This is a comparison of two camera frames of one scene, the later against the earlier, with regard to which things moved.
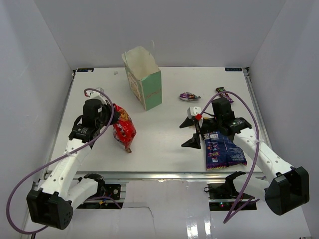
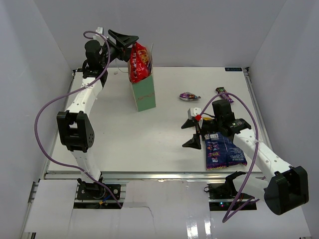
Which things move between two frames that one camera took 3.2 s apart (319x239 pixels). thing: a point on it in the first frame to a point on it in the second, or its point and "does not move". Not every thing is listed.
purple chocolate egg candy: [188, 96] does not move
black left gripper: [108, 107] to [123, 53]
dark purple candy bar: [221, 89] does not move
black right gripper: [194, 142] does not move
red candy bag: [124, 131] to [140, 64]
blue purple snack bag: [221, 152] does not move
